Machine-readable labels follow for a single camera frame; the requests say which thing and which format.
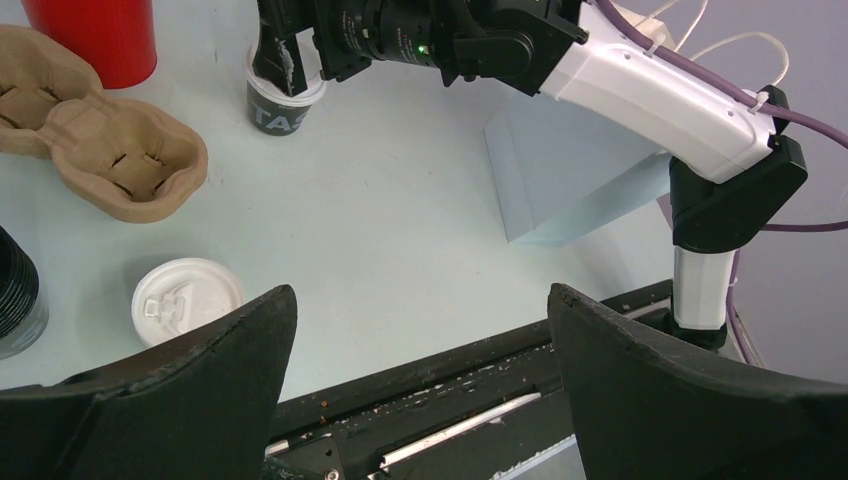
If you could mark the brown cardboard tray stack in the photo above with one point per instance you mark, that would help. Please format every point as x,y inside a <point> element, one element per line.
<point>128,158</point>

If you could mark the red cup holder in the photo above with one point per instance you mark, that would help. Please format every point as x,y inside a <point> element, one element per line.
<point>116,37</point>

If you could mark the white lid stack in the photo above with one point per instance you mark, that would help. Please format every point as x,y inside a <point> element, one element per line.
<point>182,295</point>

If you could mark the white paper bag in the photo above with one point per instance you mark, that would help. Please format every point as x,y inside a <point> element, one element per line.
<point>595,142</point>

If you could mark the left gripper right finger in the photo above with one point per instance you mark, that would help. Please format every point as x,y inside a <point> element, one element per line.
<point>646,405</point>

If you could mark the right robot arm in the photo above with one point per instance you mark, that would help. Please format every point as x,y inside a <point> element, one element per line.
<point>520,43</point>

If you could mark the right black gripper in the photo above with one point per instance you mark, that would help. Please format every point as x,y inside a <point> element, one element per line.
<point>345,34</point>

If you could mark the dark paper coffee cup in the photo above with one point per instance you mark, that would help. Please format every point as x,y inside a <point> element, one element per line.
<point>273,113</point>

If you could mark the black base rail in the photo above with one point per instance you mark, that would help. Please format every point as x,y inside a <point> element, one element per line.
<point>492,409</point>

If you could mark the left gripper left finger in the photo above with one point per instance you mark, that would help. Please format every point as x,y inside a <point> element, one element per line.
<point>199,406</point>

